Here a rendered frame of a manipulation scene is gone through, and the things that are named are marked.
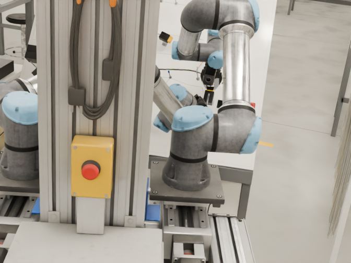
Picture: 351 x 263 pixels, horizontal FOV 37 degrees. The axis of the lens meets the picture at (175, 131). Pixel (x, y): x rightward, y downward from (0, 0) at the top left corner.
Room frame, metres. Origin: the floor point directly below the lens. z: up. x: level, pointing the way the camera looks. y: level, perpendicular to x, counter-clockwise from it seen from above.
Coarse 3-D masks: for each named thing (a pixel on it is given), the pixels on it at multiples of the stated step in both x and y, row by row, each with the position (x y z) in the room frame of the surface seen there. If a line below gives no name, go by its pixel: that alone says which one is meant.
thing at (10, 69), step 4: (0, 60) 2.59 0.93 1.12; (4, 60) 2.60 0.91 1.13; (8, 60) 2.60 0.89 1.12; (12, 60) 2.61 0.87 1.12; (0, 64) 2.52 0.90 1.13; (4, 64) 2.53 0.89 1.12; (8, 64) 2.56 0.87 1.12; (12, 64) 2.59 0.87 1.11; (0, 68) 2.47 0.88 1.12; (4, 68) 2.51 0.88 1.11; (8, 68) 2.55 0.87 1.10; (12, 68) 2.59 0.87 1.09; (0, 72) 2.46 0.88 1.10; (4, 72) 2.51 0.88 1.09; (8, 72) 2.55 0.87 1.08; (0, 76) 2.46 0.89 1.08; (4, 76) 2.50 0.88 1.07
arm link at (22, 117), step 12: (12, 96) 1.43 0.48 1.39; (24, 96) 1.44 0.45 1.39; (36, 96) 1.46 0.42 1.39; (0, 108) 1.43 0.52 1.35; (12, 108) 1.37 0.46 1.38; (24, 108) 1.38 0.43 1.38; (36, 108) 1.40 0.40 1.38; (0, 120) 1.41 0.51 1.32; (12, 120) 1.37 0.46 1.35; (24, 120) 1.37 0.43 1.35; (36, 120) 1.39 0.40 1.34; (12, 132) 1.37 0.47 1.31; (24, 132) 1.37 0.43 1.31; (36, 132) 1.39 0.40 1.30; (12, 144) 1.37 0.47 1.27; (24, 144) 1.37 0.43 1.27; (36, 144) 1.39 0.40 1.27
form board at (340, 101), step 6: (348, 54) 4.68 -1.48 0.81; (348, 60) 4.67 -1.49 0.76; (348, 66) 4.67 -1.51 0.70; (348, 72) 4.67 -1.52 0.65; (342, 78) 5.20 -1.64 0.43; (348, 78) 4.68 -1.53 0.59; (342, 84) 4.67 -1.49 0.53; (348, 84) 4.68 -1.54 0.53; (342, 90) 4.67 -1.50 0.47; (348, 90) 4.67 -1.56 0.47; (342, 96) 4.67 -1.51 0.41; (348, 96) 4.67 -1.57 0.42; (342, 102) 4.66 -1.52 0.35; (336, 108) 4.69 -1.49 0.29; (336, 114) 4.67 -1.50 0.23; (336, 120) 4.67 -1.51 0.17; (336, 126) 4.67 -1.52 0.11
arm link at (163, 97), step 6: (156, 66) 1.72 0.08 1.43; (156, 72) 1.70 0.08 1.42; (156, 78) 1.70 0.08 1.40; (156, 84) 1.71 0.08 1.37; (162, 84) 1.74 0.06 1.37; (156, 90) 1.72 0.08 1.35; (162, 90) 1.73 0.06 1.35; (168, 90) 1.76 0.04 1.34; (156, 96) 1.73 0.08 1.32; (162, 96) 1.74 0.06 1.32; (168, 96) 1.75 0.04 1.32; (174, 96) 1.79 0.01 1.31; (156, 102) 1.75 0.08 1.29; (162, 102) 1.75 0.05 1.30; (168, 102) 1.75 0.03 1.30; (174, 102) 1.77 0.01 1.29; (162, 108) 1.76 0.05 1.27; (168, 108) 1.76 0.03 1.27; (174, 108) 1.77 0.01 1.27; (180, 108) 1.80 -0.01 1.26; (168, 114) 1.78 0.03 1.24
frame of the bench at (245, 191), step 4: (244, 184) 2.15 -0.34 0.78; (248, 184) 2.15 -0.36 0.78; (244, 188) 2.15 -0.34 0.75; (248, 188) 2.15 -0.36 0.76; (244, 192) 2.15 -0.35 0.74; (248, 192) 2.15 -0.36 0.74; (240, 196) 2.16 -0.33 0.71; (244, 196) 2.15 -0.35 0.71; (248, 196) 2.15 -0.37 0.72; (240, 200) 2.15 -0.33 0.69; (244, 200) 2.15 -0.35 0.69; (240, 204) 2.15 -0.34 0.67; (244, 204) 2.15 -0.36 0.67; (240, 208) 2.15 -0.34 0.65; (244, 208) 2.15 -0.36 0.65; (240, 212) 2.15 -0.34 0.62; (244, 212) 2.15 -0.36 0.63; (240, 216) 2.15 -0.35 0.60; (244, 216) 2.15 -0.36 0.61
